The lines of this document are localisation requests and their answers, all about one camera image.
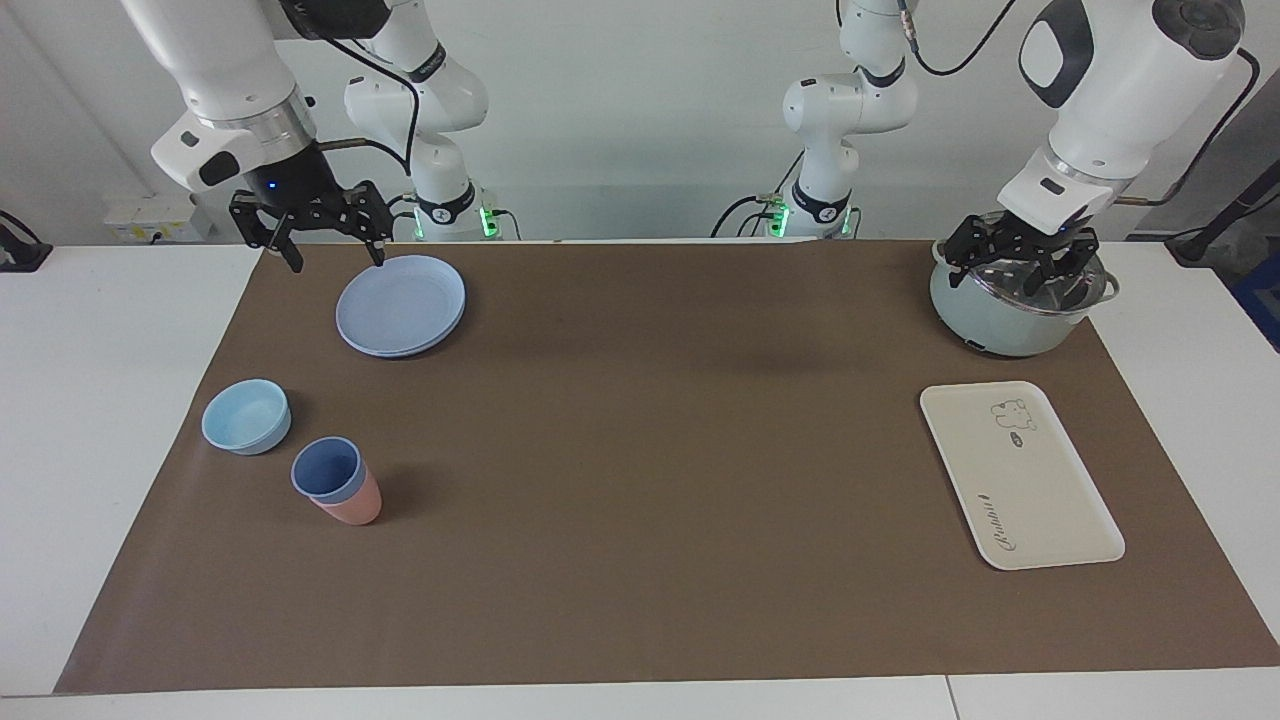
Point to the brown table mat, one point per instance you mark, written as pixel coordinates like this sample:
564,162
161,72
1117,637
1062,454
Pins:
650,480

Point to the blue crate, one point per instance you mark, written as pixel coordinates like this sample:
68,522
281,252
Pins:
1262,300

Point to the dark blue plastic cup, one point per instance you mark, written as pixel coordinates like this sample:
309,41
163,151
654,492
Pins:
325,468

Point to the black clamp mount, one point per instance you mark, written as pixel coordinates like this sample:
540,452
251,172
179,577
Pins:
18,250

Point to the white power strip box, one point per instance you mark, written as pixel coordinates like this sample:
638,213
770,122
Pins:
150,218

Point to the pale green cooking pot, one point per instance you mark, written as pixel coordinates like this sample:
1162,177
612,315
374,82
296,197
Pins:
1000,325

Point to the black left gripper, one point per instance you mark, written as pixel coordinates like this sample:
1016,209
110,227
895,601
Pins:
1030,243

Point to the cream tray with bear print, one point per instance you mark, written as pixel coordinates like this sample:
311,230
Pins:
1020,480

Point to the light blue bowl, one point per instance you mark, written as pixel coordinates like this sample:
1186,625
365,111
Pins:
245,418

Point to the periwinkle blue plate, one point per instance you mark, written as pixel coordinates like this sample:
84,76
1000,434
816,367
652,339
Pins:
400,305

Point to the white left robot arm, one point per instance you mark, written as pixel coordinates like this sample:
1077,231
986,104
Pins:
1110,95

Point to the pink plastic cup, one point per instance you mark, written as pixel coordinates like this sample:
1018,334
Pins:
355,508

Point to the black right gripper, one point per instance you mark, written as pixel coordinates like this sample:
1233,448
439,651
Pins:
290,185

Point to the black stand pole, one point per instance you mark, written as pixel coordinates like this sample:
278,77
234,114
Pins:
1225,215

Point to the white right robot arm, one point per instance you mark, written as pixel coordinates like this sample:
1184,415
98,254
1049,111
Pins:
215,70

